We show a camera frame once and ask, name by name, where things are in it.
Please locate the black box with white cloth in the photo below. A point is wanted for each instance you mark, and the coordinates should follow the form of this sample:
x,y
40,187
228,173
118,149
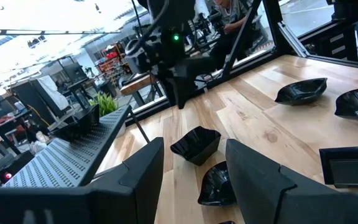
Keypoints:
x,y
39,96

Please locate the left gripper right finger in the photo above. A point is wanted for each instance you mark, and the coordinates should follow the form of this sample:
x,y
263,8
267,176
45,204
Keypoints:
x,y
253,186

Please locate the black perforated metal riser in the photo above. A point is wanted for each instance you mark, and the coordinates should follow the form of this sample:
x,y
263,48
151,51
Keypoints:
x,y
67,161

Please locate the wooden side table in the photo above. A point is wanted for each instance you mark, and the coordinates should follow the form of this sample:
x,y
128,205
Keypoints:
x,y
137,84

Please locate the small black square plate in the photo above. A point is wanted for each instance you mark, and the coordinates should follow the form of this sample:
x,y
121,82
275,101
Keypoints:
x,y
350,171

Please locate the black overhead light rail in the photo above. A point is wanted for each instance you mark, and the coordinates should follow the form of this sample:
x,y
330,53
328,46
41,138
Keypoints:
x,y
57,32

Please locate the person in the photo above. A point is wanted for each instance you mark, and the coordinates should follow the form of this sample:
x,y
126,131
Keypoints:
x,y
232,18

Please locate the green plant in white pot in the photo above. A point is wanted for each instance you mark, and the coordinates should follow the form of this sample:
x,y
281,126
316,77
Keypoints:
x,y
106,104

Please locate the black leaf-shaped plate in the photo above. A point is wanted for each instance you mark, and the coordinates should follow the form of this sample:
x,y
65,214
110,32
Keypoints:
x,y
357,104
300,93

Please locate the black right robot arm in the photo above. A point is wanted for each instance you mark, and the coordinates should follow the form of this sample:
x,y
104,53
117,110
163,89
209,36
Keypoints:
x,y
169,56

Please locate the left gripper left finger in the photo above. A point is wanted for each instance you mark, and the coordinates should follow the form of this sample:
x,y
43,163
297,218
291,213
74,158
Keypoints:
x,y
145,174

